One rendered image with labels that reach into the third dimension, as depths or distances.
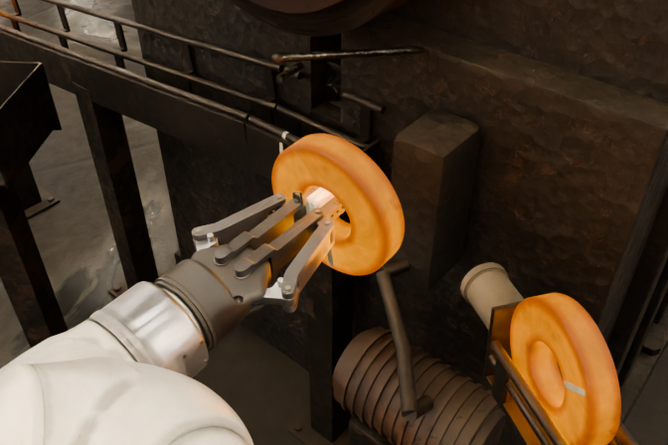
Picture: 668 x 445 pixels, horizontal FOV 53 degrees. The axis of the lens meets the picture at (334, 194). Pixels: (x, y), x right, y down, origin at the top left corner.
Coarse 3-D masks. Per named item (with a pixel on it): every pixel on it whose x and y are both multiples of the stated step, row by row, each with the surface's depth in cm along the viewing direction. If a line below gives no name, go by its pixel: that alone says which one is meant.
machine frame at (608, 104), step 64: (192, 0) 114; (448, 0) 88; (512, 0) 82; (576, 0) 77; (640, 0) 73; (320, 64) 105; (384, 64) 93; (448, 64) 86; (512, 64) 84; (576, 64) 81; (640, 64) 76; (384, 128) 100; (512, 128) 85; (576, 128) 79; (640, 128) 74; (192, 192) 147; (256, 192) 130; (512, 192) 90; (576, 192) 83; (640, 192) 78; (512, 256) 95; (576, 256) 88; (640, 256) 98; (256, 320) 157; (384, 320) 123; (448, 320) 111; (640, 320) 106; (640, 384) 142
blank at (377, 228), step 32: (288, 160) 67; (320, 160) 64; (352, 160) 63; (288, 192) 70; (352, 192) 63; (384, 192) 63; (352, 224) 66; (384, 224) 63; (352, 256) 69; (384, 256) 65
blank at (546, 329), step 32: (512, 320) 73; (544, 320) 66; (576, 320) 63; (512, 352) 74; (544, 352) 71; (576, 352) 61; (608, 352) 61; (544, 384) 70; (576, 384) 62; (608, 384) 60; (576, 416) 63; (608, 416) 61
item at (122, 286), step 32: (96, 128) 138; (96, 160) 146; (128, 160) 147; (32, 192) 196; (128, 192) 151; (128, 224) 155; (128, 256) 161; (128, 288) 171; (320, 288) 112; (352, 288) 116; (320, 320) 117; (352, 320) 121; (320, 352) 123; (320, 384) 129; (320, 416) 136; (352, 416) 143
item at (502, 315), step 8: (512, 304) 73; (496, 312) 72; (504, 312) 73; (512, 312) 73; (496, 320) 73; (504, 320) 73; (496, 328) 74; (504, 328) 74; (488, 336) 75; (496, 336) 74; (504, 336) 75; (488, 344) 75; (504, 344) 75; (488, 352) 75; (488, 368) 77
